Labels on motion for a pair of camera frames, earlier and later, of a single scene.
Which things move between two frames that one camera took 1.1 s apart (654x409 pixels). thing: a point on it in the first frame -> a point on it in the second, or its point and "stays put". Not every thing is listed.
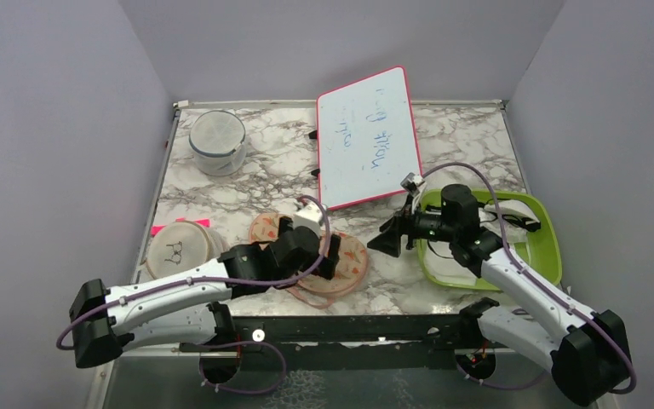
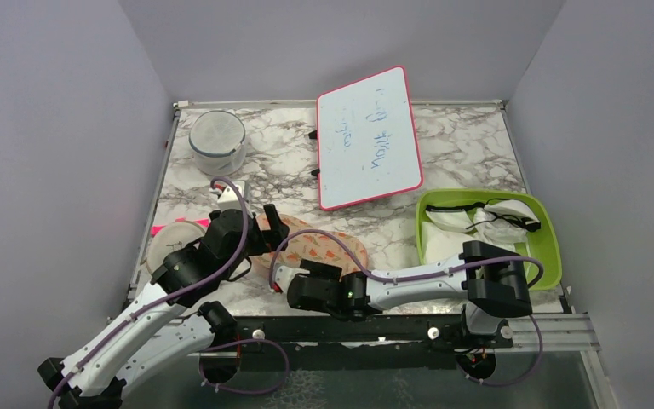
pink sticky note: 155,229 stays put
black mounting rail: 353,342 stays put
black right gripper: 389,241 -> 318,270
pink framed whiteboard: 367,141 stays put
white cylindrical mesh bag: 217,139 stays put
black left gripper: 325,268 -> 278,230
